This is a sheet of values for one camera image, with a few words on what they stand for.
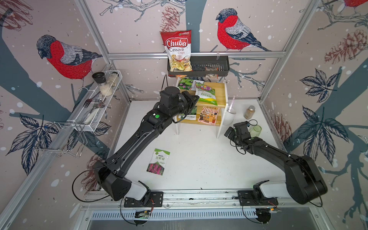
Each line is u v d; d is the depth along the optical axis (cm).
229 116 95
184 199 75
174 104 52
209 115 90
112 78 86
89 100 71
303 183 42
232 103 101
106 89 78
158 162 86
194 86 81
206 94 72
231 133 83
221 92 78
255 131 95
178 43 81
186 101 56
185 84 84
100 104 71
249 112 103
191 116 90
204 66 107
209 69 92
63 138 58
